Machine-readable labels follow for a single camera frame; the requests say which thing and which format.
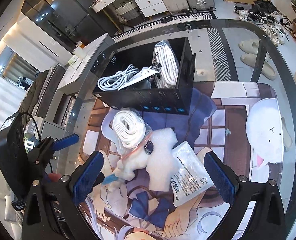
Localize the grey sofa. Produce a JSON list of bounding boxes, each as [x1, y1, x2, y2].
[[35, 64, 68, 120]]

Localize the white cable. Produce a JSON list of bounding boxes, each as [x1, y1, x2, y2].
[[97, 64, 140, 91]]

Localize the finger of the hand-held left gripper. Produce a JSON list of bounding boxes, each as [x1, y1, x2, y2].
[[38, 134, 80, 155], [32, 152, 57, 184]]

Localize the grey coffee table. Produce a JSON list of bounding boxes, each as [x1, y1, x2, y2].
[[57, 32, 113, 95]]

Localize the black cardboard box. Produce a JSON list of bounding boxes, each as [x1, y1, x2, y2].
[[91, 37, 196, 116]]

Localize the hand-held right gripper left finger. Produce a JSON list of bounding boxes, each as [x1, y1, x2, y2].
[[22, 150, 105, 240]]

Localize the red seal zip bag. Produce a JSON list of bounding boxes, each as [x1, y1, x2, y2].
[[112, 109, 153, 155]]

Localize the grey refrigerator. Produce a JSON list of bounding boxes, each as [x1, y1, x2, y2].
[[50, 0, 111, 37]]

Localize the printed cartoon desk mat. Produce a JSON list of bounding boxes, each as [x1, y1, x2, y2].
[[73, 80, 296, 240]]

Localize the black white striped rug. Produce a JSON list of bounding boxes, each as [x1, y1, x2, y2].
[[112, 11, 217, 40]]

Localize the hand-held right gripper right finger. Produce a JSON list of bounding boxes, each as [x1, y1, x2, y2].
[[203, 151, 287, 240]]

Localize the woven laundry basket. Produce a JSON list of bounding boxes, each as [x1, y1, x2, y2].
[[115, 1, 143, 27]]

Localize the pile of loose shoes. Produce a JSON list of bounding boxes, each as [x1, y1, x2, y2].
[[234, 0, 294, 47]]

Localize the white printed packet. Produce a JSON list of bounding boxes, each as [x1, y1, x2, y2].
[[171, 141, 213, 207]]

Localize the beige slipper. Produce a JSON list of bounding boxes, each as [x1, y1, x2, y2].
[[238, 40, 269, 55], [240, 53, 277, 81]]

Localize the white blue plush toy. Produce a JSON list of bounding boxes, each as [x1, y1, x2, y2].
[[103, 127, 182, 190]]

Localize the black cable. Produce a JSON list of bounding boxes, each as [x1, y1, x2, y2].
[[20, 112, 42, 144]]

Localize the black glass cabinet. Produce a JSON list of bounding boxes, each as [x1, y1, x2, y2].
[[20, 0, 73, 45]]

